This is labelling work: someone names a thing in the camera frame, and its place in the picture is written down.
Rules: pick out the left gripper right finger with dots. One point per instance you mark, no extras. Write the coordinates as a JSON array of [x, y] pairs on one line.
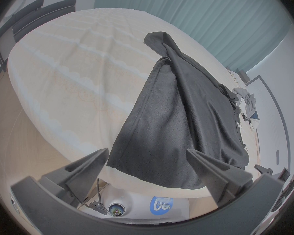
[[218, 177]]

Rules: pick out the white printed pillow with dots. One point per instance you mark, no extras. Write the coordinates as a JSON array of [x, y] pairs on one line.
[[236, 79]]

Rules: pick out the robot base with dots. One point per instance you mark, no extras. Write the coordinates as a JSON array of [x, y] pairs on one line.
[[137, 204]]

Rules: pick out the pile of clothes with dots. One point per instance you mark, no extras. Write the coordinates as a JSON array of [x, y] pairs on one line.
[[248, 104]]

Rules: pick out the black T-shirt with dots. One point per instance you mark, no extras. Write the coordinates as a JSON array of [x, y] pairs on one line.
[[174, 119]]

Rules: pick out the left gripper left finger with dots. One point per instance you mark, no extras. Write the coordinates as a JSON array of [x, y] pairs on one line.
[[80, 177]]

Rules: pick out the bed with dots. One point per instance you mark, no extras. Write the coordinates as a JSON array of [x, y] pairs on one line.
[[76, 82]]

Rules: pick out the blue-green curtain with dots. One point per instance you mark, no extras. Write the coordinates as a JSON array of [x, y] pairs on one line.
[[210, 16]]

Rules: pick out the grey bedside table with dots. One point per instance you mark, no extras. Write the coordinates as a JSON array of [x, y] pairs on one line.
[[242, 75]]

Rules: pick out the black chest of drawers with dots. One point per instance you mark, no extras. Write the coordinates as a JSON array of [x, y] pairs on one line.
[[39, 16]]

